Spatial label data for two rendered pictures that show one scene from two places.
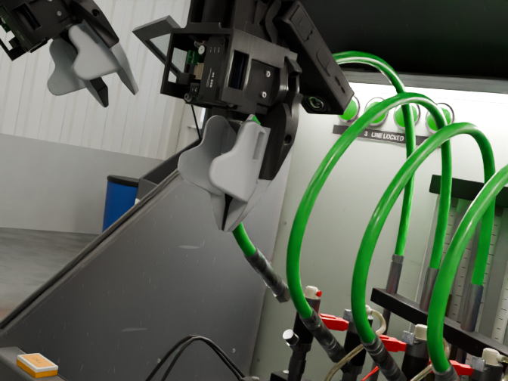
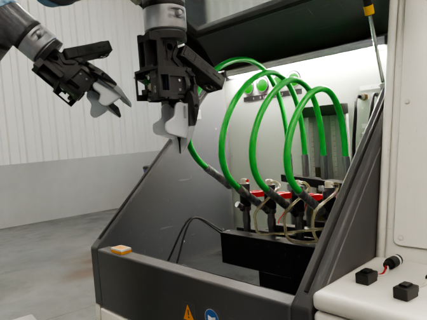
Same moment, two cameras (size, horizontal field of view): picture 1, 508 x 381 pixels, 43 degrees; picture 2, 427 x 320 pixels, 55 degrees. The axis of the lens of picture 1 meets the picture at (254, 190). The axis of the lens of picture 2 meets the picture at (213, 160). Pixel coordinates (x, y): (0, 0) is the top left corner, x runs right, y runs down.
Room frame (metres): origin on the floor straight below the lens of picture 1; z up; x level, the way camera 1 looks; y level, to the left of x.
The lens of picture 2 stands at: (-0.22, -0.08, 1.23)
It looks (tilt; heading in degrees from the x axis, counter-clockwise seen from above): 3 degrees down; 3
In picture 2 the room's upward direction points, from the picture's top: 4 degrees counter-clockwise
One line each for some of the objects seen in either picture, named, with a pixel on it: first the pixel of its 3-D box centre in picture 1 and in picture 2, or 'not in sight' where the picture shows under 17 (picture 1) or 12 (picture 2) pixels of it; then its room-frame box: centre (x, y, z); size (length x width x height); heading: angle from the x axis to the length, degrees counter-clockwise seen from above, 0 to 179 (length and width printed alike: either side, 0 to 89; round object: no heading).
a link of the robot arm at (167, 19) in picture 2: not in sight; (166, 23); (0.52, 0.02, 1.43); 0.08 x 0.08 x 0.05
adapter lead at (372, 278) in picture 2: not in sight; (380, 268); (0.47, -0.31, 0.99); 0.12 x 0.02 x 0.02; 134
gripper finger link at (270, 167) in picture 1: (267, 124); (187, 101); (0.52, 0.00, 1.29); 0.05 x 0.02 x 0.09; 47
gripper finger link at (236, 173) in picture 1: (233, 176); (177, 127); (0.51, 0.02, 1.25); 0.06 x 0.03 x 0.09; 137
